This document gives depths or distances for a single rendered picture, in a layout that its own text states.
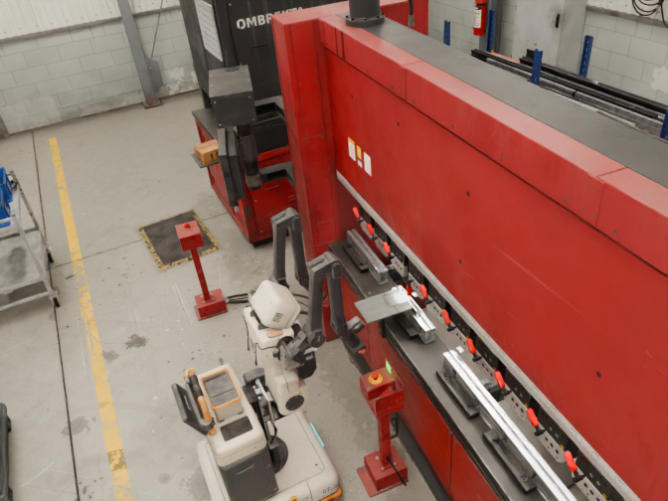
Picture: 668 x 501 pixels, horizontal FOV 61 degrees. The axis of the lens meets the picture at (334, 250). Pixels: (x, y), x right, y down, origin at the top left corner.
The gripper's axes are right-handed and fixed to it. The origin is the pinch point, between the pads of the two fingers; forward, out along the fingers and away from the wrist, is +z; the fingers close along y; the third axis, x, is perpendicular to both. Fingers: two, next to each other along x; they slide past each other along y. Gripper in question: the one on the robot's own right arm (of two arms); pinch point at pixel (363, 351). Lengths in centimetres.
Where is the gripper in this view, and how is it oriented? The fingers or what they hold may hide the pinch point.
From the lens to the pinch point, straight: 285.1
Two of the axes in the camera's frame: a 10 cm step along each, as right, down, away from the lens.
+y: -4.4, -4.9, 7.5
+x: -7.6, 6.5, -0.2
